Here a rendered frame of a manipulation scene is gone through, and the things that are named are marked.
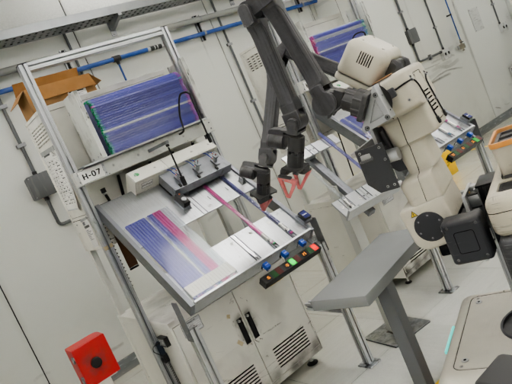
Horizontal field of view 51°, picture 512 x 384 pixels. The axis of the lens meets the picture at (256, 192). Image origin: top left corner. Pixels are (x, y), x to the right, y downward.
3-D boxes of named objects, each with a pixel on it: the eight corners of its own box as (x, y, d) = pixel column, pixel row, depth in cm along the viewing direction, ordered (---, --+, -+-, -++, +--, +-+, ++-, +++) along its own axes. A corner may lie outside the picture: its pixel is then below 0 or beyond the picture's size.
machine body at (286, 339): (328, 358, 279) (281, 251, 272) (225, 446, 240) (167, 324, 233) (258, 345, 333) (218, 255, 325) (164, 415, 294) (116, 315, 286)
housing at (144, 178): (216, 167, 283) (217, 145, 273) (136, 205, 256) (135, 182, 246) (206, 159, 287) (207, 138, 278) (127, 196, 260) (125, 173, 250)
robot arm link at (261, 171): (267, 173, 216) (273, 166, 220) (251, 169, 218) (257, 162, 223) (267, 187, 220) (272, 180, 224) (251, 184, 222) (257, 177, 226)
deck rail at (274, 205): (312, 238, 249) (314, 228, 245) (308, 239, 247) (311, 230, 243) (214, 161, 285) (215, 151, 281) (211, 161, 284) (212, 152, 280)
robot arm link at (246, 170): (268, 154, 215) (275, 155, 223) (242, 148, 219) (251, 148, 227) (261, 183, 216) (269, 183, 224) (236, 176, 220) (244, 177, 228)
